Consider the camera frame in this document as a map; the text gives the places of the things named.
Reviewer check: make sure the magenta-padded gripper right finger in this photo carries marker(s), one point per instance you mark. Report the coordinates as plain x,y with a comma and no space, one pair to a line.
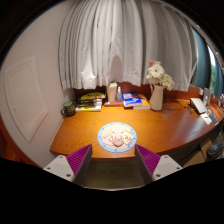
150,160

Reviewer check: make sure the black book with white pages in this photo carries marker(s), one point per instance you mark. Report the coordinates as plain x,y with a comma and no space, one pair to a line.
88,104

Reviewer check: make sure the blue book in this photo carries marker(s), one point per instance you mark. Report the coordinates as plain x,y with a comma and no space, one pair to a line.
131,99

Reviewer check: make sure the clear spray bottle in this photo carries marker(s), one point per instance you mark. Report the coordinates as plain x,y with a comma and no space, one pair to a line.
119,96

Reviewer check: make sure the red book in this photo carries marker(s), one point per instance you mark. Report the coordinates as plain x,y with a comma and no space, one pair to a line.
111,103

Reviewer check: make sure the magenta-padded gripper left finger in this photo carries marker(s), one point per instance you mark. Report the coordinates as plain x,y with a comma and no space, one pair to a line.
76,160

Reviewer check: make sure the beige tumbler cup with lid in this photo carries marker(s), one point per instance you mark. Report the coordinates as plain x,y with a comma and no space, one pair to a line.
111,92

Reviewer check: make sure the round cartoon-print mouse pad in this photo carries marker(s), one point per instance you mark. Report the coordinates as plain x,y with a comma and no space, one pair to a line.
130,136

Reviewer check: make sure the yellow and white book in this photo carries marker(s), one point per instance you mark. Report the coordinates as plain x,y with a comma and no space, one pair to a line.
88,108

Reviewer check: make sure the white pitcher vase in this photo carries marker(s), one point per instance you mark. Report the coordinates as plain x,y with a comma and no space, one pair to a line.
156,99

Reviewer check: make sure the white flat device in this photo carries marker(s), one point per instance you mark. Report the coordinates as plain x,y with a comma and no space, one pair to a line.
198,105

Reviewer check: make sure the window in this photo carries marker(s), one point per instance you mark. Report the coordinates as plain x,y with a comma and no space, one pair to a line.
208,70

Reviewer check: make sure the dark mug with green inside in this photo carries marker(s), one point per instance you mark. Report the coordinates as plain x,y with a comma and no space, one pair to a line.
69,109

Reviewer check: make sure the yellow and black book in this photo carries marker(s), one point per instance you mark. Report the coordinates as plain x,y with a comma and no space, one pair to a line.
93,96

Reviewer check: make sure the white flower bouquet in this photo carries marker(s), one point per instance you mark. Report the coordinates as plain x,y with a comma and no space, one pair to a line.
158,75

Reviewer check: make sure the orange and white book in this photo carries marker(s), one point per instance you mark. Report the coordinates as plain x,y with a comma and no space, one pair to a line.
145,106

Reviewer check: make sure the white pleated curtain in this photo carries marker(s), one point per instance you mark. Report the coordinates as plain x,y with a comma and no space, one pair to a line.
126,43

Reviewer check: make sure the pink computer mouse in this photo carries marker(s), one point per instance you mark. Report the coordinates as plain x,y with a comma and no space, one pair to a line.
115,138

